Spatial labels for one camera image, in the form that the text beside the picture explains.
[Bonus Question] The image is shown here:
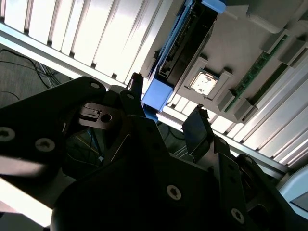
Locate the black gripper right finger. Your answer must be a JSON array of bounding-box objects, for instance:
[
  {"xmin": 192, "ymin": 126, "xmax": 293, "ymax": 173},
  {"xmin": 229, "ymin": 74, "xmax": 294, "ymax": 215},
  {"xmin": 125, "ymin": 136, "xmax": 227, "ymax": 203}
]
[{"xmin": 182, "ymin": 104, "xmax": 289, "ymax": 231}]

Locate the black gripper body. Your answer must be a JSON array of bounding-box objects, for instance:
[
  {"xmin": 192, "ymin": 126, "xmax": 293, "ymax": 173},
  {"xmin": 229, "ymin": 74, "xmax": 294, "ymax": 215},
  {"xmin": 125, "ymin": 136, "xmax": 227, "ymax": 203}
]
[{"xmin": 51, "ymin": 154, "xmax": 306, "ymax": 231}]

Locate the hard disk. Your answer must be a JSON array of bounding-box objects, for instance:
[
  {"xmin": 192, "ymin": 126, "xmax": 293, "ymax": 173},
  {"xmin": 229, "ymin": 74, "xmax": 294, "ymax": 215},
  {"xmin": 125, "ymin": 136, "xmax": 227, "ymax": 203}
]
[{"xmin": 141, "ymin": 0, "xmax": 227, "ymax": 114}]

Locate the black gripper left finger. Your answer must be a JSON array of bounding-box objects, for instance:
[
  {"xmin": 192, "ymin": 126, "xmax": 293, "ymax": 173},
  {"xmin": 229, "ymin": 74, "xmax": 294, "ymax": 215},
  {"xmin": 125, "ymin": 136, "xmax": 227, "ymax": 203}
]
[{"xmin": 0, "ymin": 72, "xmax": 170, "ymax": 174}]

